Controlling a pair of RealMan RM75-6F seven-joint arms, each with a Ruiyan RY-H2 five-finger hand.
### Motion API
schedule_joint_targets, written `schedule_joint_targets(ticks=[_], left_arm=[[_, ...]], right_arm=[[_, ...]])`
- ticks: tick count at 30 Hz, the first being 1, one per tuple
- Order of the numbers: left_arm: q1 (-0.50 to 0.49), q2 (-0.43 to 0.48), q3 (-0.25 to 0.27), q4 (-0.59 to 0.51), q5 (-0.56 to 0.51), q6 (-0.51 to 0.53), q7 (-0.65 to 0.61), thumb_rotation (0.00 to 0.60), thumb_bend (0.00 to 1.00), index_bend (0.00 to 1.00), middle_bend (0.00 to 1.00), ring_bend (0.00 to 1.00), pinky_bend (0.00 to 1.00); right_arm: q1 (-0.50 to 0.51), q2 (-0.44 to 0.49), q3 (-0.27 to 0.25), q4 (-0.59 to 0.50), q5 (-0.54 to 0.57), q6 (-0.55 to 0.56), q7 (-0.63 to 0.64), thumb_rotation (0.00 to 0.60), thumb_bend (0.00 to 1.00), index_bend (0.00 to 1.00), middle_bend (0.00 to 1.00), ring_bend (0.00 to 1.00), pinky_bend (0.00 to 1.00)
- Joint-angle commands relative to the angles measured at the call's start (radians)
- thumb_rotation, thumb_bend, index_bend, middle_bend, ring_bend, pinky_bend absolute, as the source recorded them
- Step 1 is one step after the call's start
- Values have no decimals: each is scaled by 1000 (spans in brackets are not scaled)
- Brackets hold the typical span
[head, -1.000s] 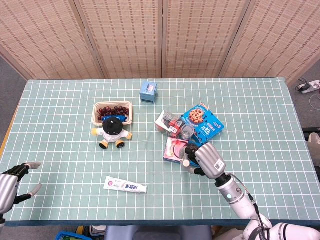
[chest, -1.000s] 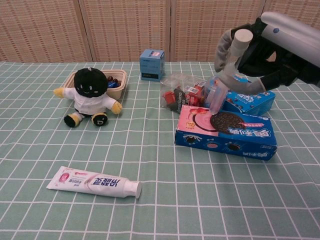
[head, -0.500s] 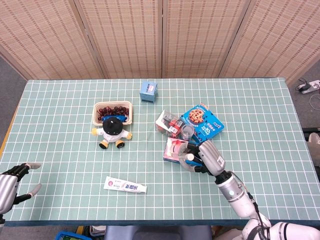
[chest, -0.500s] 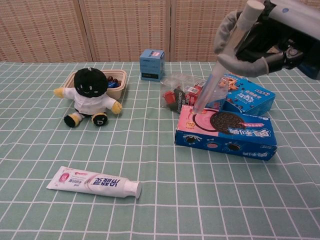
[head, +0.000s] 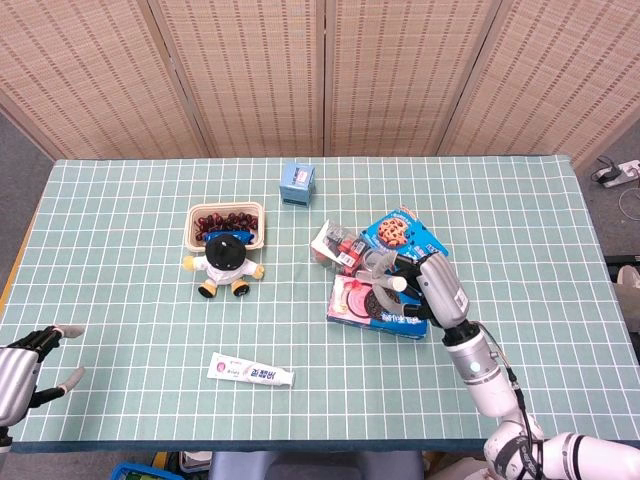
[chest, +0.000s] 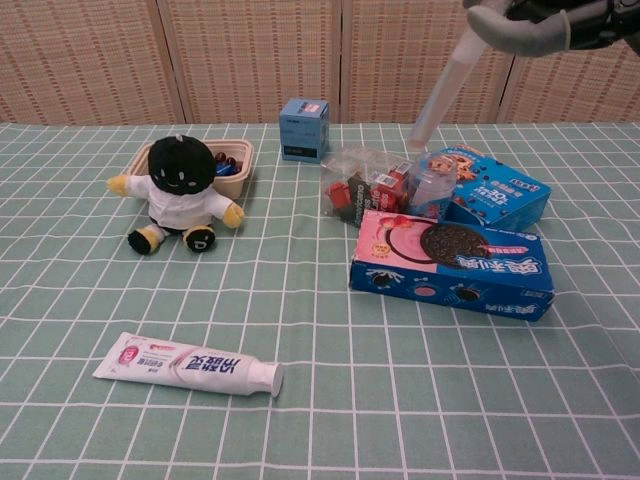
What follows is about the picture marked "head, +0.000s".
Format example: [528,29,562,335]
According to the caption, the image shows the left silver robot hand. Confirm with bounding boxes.
[0,323,87,428]

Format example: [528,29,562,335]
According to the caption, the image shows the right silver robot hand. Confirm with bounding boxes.
[370,250,472,331]

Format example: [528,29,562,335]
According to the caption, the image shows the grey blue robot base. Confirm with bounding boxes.
[207,451,426,480]

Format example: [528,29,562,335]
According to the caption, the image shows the white toothpaste tube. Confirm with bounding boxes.
[207,351,296,389]

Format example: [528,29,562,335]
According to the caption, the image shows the blue chocolate chip cookie box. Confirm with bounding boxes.
[359,207,450,264]

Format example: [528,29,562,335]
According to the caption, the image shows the blue pink Oreo box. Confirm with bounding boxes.
[326,273,430,341]

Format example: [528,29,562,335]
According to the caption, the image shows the clear container red coffee sachets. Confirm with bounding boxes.
[309,219,371,276]

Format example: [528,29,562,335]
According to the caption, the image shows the green checked tablecloth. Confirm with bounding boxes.
[0,154,640,454]

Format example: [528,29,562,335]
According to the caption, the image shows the blue plastic crate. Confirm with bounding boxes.
[109,462,172,480]

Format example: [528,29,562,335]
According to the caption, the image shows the small light blue carton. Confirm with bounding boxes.
[278,160,316,207]

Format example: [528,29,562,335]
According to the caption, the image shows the beige rounded object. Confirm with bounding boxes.
[617,264,640,301]

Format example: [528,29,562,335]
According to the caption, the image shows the blue snack packet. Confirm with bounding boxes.
[204,228,255,247]

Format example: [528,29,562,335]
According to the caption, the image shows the white power strip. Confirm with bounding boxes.
[594,158,640,189]

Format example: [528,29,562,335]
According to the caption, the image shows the black plush doll white coat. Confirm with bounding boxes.
[181,234,266,300]

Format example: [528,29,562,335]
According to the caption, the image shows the beige plastic tray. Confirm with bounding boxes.
[183,201,266,253]

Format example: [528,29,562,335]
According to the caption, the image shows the pile of red candies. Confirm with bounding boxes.
[194,212,259,241]

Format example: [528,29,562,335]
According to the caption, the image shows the bamboo folding screen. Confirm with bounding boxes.
[0,0,640,166]

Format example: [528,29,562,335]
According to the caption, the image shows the white floor cable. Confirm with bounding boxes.
[617,185,640,220]

